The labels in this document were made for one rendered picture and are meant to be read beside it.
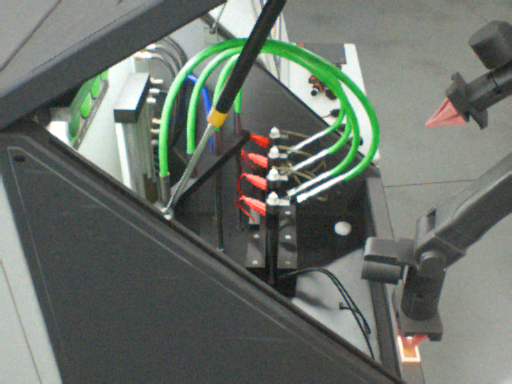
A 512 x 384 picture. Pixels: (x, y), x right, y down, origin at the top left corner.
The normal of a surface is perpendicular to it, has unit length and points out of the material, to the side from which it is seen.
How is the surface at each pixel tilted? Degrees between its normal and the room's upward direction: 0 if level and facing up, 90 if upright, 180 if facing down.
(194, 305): 90
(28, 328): 90
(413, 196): 0
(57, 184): 90
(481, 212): 94
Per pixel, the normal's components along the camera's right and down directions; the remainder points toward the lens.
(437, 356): 0.00, -0.81
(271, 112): -0.04, 0.59
